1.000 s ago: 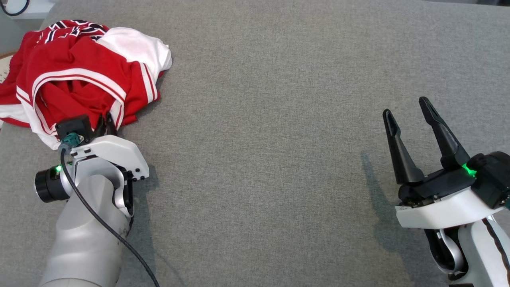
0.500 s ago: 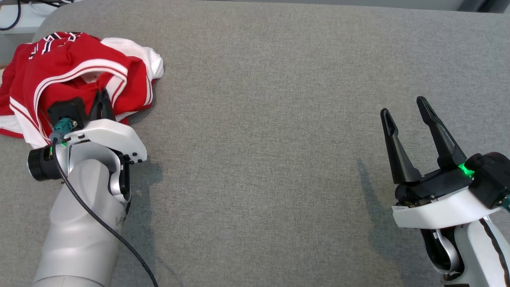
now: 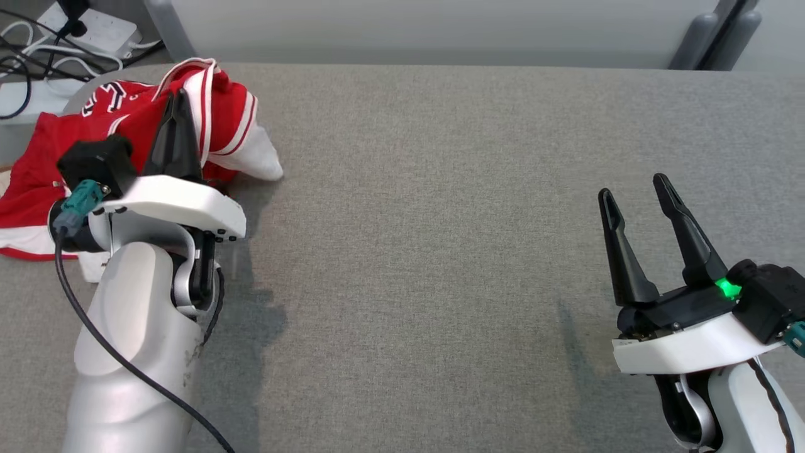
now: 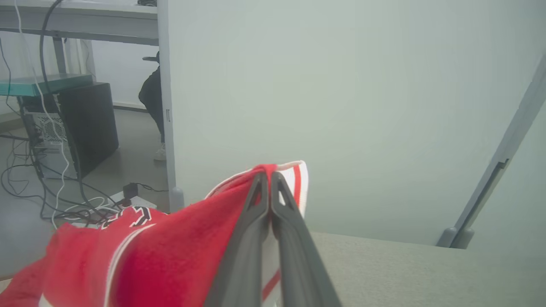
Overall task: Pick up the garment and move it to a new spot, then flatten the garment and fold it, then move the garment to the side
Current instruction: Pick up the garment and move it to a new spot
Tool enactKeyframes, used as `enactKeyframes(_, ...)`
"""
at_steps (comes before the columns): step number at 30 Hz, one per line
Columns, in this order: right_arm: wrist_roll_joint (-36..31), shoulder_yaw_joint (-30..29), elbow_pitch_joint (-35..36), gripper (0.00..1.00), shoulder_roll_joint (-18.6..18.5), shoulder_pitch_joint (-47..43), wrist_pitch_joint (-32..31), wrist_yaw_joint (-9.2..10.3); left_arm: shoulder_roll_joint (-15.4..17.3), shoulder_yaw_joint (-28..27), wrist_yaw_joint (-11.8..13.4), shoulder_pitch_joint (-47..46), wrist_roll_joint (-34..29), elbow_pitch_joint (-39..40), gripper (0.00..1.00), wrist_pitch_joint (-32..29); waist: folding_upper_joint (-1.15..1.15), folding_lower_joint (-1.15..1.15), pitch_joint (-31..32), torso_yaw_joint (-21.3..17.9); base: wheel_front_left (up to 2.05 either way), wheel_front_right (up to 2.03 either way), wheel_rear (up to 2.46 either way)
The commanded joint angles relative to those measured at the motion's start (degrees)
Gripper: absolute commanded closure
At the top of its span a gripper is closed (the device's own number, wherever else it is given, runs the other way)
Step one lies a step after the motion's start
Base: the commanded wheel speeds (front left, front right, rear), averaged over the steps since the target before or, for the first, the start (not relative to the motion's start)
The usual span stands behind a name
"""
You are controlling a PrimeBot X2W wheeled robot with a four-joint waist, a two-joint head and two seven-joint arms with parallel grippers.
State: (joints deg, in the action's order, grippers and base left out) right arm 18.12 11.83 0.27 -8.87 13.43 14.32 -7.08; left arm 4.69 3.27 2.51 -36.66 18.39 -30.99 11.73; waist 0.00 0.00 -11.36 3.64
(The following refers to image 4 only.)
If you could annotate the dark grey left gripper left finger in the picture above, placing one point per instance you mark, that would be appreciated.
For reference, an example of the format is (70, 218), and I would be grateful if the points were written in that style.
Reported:
(243, 256)

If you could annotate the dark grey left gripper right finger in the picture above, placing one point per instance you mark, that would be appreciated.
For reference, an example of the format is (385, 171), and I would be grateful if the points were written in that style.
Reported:
(298, 264)

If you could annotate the red jersey shirt white sleeves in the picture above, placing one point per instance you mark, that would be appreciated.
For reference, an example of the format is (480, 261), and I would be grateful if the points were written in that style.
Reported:
(179, 256)

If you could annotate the white power strip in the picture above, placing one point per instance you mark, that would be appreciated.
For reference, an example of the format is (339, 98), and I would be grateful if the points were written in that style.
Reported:
(140, 201)

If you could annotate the black power adapter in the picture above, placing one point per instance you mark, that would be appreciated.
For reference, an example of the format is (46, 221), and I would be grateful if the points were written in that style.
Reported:
(130, 190)

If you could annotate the person in black clothes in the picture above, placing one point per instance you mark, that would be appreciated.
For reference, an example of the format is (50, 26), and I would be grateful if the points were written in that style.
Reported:
(151, 94)

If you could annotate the black computer tower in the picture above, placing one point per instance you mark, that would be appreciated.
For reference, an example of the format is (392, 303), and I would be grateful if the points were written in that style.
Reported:
(89, 123)

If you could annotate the teal glass shelf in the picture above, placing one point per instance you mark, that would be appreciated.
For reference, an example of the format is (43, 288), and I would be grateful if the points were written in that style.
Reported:
(42, 85)

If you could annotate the grey office desk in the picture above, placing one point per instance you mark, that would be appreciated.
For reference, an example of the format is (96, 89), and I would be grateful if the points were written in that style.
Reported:
(85, 21)

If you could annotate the white partition screen grey frame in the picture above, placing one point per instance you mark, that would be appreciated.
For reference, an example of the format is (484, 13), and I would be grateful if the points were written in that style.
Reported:
(341, 106)
(524, 192)

